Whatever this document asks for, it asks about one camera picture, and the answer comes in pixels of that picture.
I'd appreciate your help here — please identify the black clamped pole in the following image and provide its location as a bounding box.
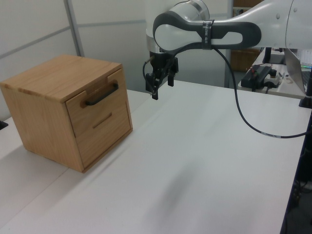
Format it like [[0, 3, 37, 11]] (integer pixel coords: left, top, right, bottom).
[[299, 69, 312, 108]]

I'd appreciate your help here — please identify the silver laptop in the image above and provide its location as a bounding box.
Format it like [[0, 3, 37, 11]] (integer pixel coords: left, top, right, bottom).
[[284, 47, 312, 95]]

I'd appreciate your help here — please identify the black metal drawer handle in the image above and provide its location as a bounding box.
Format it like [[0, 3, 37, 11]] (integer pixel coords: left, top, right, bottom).
[[84, 82, 119, 107]]

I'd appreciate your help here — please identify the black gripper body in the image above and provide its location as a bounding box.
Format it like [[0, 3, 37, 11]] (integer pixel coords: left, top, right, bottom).
[[149, 51, 172, 78]]

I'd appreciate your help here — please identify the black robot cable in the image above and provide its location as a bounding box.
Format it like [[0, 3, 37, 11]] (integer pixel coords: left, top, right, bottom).
[[211, 46, 308, 139]]

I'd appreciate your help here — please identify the wooden drawer with notch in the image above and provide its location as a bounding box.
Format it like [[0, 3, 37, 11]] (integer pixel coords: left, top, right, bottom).
[[74, 101, 134, 171]]

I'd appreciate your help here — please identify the wooden two-drawer cabinet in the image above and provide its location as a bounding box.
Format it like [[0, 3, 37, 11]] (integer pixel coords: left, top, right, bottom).
[[0, 54, 134, 174]]

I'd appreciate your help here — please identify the white side desk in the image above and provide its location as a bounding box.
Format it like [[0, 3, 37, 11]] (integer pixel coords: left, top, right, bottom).
[[240, 48, 312, 100]]

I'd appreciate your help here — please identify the black cable strap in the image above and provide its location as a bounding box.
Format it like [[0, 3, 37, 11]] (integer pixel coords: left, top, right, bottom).
[[200, 19, 215, 51]]

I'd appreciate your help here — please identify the black monitor stand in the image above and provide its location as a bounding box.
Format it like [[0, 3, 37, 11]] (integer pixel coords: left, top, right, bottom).
[[262, 47, 273, 65]]

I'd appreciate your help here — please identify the wooden drawer with black handle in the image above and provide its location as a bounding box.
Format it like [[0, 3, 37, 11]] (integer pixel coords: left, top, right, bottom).
[[65, 68, 127, 138]]

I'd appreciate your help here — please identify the grey partition post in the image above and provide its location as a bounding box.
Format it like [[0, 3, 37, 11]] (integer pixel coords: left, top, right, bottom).
[[64, 0, 85, 57]]

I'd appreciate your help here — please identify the black metal table frame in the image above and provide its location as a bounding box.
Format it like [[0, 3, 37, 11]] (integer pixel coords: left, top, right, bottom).
[[280, 117, 312, 234]]

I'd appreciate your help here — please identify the white emergency stop box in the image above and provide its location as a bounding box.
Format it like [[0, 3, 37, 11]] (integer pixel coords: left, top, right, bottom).
[[264, 70, 285, 89]]

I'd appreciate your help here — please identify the black power supply box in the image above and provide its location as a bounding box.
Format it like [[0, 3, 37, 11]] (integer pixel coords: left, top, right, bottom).
[[241, 64, 272, 92]]

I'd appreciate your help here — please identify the brown cardboard box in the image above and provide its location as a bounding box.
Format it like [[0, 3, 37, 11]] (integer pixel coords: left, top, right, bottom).
[[230, 48, 262, 73]]

